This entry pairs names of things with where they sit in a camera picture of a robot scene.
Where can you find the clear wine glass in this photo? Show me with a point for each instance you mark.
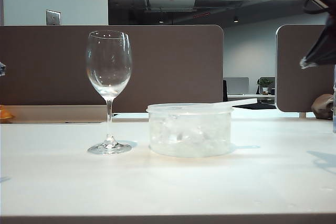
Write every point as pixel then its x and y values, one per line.
pixel 109 119

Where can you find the green potted plant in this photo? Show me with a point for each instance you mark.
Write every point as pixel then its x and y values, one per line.
pixel 265 83

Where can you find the clear round plastic container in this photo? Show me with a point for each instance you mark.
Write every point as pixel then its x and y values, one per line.
pixel 189 108

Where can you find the orange object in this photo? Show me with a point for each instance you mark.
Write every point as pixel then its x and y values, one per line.
pixel 5 112

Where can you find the beige cardboard box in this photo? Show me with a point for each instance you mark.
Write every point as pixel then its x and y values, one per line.
pixel 57 113

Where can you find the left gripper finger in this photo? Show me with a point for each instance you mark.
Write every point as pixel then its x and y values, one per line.
pixel 2 69

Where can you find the clear ice cubes heap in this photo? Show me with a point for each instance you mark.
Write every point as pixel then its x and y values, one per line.
pixel 189 140

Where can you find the clear plastic water bottle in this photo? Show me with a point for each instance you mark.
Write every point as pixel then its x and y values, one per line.
pixel 334 103

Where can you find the small brown desk divider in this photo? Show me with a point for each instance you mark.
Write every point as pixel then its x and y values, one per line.
pixel 291 77

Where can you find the grey background partition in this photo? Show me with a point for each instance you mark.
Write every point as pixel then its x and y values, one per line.
pixel 237 85

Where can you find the large brown desk divider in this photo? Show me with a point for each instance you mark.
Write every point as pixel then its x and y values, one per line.
pixel 170 72

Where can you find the metal wall switch plate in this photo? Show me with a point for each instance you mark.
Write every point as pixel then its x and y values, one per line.
pixel 53 17

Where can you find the white plastic ice shovel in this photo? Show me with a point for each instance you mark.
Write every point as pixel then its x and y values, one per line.
pixel 244 101

